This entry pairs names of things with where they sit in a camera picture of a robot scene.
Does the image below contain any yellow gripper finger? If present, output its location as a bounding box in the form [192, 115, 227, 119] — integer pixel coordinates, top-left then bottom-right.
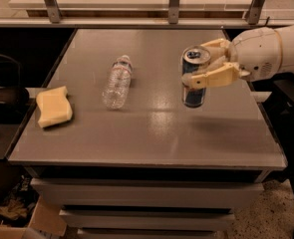
[201, 38, 231, 68]
[181, 63, 250, 90]

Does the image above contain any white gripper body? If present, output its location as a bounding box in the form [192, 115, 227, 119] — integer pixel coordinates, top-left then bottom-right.
[228, 27, 282, 82]

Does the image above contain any Red Bull can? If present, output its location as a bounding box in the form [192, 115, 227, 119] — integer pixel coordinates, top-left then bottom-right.
[181, 46, 211, 109]

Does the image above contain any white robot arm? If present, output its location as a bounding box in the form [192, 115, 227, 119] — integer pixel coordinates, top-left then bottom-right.
[181, 25, 294, 90]

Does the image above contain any clear plastic water bottle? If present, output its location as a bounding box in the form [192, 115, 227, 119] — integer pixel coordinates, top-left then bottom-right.
[103, 55, 133, 110]

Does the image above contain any yellow sponge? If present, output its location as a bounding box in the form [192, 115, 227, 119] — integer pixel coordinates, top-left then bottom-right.
[36, 86, 73, 128]

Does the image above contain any grey drawer cabinet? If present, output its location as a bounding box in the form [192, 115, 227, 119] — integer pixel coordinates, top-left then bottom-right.
[30, 166, 270, 239]

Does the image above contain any white shelf with metal brackets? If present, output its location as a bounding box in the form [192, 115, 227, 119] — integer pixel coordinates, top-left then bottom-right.
[0, 0, 294, 29]

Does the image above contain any black chair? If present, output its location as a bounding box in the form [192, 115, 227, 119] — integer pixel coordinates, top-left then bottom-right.
[0, 54, 29, 120]

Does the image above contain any cardboard box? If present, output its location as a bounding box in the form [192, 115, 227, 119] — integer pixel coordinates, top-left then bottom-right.
[0, 197, 67, 239]

